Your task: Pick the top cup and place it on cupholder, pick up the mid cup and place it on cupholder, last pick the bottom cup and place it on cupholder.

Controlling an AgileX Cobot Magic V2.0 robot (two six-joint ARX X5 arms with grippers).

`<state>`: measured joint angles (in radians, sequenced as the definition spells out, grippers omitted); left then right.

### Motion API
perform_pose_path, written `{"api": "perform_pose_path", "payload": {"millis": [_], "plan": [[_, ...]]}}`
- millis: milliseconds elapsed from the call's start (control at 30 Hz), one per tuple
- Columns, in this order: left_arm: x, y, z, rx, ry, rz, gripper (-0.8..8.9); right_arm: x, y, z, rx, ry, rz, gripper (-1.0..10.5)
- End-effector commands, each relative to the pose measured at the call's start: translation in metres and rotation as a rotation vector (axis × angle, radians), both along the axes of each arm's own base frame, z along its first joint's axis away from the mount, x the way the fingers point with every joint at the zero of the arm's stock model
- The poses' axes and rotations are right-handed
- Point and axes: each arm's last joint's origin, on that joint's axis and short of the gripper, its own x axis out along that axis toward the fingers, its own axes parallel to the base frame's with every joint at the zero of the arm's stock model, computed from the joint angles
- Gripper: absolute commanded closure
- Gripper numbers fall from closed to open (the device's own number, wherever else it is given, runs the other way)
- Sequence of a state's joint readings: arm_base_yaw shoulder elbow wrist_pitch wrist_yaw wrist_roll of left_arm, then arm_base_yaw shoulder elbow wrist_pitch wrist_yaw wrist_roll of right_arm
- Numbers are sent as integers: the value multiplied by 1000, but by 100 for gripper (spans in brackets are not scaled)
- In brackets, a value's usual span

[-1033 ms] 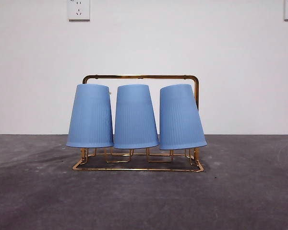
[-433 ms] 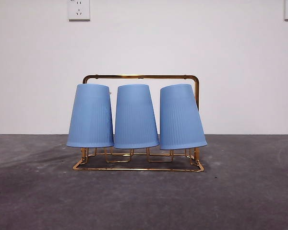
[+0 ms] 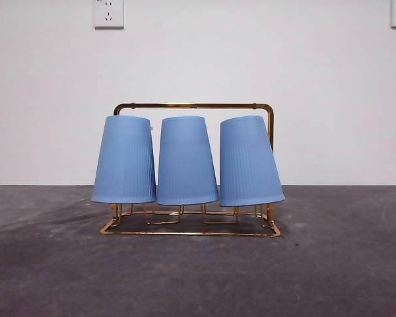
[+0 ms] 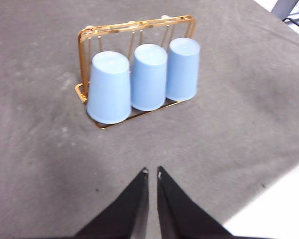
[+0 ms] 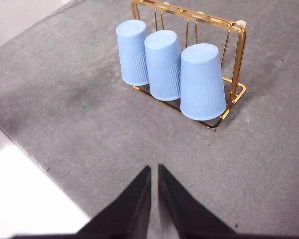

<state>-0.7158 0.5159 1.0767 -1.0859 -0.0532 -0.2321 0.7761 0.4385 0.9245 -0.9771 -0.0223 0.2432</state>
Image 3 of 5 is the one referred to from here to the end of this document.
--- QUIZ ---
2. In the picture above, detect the blue ribbed plastic cup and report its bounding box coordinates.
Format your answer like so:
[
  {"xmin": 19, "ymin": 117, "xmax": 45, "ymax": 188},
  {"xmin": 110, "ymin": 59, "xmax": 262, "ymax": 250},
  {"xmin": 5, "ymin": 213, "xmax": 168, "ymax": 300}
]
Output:
[
  {"xmin": 156, "ymin": 116, "xmax": 220, "ymax": 206},
  {"xmin": 219, "ymin": 115, "xmax": 286, "ymax": 208},
  {"xmin": 91, "ymin": 115, "xmax": 158, "ymax": 205}
]

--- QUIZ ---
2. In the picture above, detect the gold wire cup holder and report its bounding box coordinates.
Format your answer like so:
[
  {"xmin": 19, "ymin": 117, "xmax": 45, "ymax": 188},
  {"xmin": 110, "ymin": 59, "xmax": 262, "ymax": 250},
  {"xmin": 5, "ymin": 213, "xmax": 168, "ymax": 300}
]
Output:
[{"xmin": 99, "ymin": 102, "xmax": 282, "ymax": 238}]

